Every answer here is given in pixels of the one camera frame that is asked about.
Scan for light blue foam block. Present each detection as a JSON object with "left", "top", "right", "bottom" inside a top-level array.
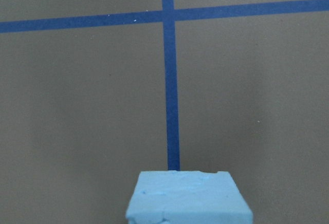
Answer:
[{"left": 125, "top": 171, "right": 253, "bottom": 223}]

